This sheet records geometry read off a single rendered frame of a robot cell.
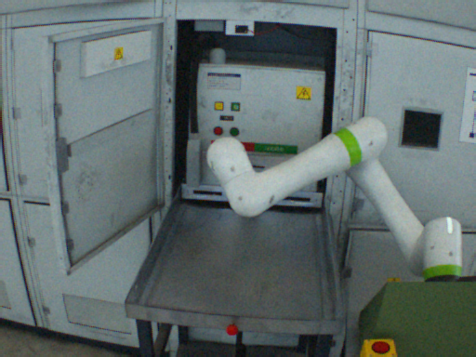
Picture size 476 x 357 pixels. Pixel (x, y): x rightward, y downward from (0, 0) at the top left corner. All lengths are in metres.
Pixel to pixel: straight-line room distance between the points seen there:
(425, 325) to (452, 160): 0.85
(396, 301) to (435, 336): 0.19
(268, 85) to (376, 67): 0.41
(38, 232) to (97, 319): 0.51
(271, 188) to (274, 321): 0.37
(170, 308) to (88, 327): 1.12
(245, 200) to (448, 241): 0.60
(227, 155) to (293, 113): 0.54
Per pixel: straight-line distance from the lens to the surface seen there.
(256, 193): 1.39
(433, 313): 1.32
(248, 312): 1.41
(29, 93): 2.07
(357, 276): 2.12
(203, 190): 2.00
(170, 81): 1.86
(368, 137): 1.52
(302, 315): 1.41
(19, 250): 2.43
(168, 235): 1.78
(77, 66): 1.50
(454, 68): 1.90
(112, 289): 2.28
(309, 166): 1.45
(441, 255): 1.43
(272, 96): 1.87
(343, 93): 1.84
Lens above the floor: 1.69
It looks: 22 degrees down
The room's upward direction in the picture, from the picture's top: 2 degrees clockwise
